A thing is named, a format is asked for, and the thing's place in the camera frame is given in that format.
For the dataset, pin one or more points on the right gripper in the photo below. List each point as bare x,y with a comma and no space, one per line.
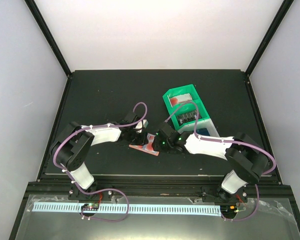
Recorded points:
157,145

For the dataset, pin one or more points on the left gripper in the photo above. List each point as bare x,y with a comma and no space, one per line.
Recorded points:
141,141

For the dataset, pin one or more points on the green and white card bin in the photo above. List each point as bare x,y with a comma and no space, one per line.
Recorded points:
204,120

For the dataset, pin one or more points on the blue card stack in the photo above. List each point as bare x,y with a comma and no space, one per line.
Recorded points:
203,132

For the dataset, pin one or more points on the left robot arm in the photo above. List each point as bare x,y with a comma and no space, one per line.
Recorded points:
73,144

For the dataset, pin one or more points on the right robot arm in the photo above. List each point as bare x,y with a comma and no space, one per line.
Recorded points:
248,161

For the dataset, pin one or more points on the black card stack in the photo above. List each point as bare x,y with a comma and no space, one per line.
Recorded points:
186,117

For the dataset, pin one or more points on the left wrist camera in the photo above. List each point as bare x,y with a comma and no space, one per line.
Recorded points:
141,125

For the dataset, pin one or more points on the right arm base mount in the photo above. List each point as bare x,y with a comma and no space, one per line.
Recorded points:
216,194

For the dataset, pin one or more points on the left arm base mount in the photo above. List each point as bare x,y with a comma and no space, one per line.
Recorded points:
91,202

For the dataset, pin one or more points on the white slotted cable duct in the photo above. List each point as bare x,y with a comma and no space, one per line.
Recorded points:
137,209

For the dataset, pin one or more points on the left black frame post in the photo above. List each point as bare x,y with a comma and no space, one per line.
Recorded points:
38,17

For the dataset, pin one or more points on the black frame post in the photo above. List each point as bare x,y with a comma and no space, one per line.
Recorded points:
38,17
273,27

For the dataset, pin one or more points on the right black frame post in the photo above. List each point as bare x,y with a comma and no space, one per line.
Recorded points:
273,27

